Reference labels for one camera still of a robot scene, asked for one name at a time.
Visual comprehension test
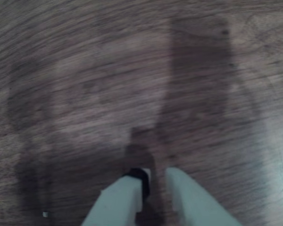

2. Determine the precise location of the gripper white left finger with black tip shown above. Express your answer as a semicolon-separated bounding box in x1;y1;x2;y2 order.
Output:
81;167;152;226

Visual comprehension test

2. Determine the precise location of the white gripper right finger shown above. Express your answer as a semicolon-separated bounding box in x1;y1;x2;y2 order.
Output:
165;167;243;226

